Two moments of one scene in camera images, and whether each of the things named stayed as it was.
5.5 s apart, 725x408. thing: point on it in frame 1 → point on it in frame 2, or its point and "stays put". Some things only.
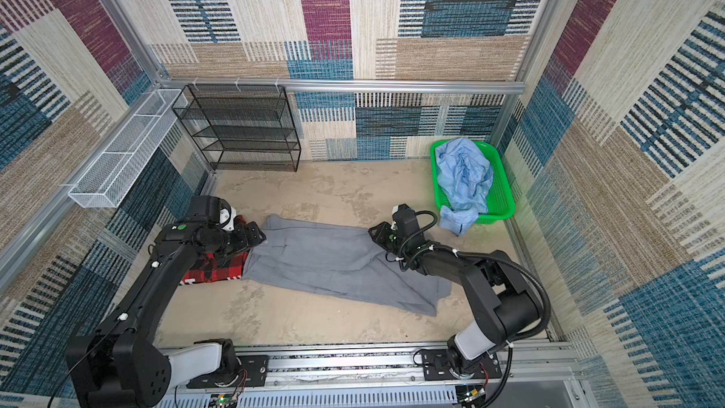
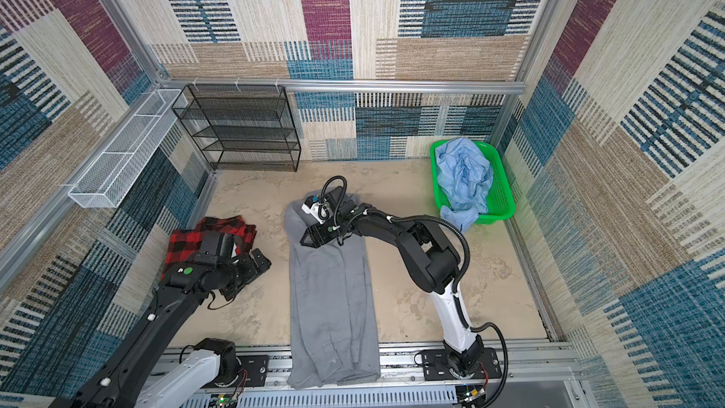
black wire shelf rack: [241, 124] stays put
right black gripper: [379, 236] → [317, 232]
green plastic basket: [500, 201] stays put
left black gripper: [244, 242] → [253, 268]
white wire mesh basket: [106, 181] stays put
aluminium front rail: [526, 366] stays put
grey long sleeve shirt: [344, 256] → [332, 331]
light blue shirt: [464, 178] stays put
